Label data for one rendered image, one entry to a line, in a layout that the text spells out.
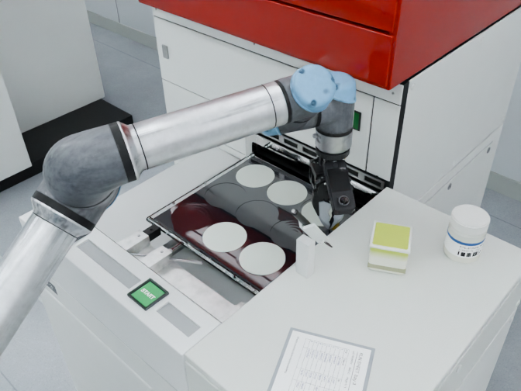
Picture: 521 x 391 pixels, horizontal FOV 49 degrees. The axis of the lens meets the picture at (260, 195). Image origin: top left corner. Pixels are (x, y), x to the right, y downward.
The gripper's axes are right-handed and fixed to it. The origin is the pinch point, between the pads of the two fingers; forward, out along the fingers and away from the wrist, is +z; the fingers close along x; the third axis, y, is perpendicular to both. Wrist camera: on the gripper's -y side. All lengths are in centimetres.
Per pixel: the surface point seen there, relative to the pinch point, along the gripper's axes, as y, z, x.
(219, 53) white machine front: 49, -22, 18
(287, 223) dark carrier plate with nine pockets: 4.7, 1.7, 8.9
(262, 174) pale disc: 24.8, 1.6, 11.3
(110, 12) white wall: 367, 75, 77
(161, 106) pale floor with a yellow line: 233, 91, 42
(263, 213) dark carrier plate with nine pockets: 9.1, 1.7, 13.8
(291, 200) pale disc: 12.7, 1.6, 6.3
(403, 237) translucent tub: -18.9, -11.7, -8.4
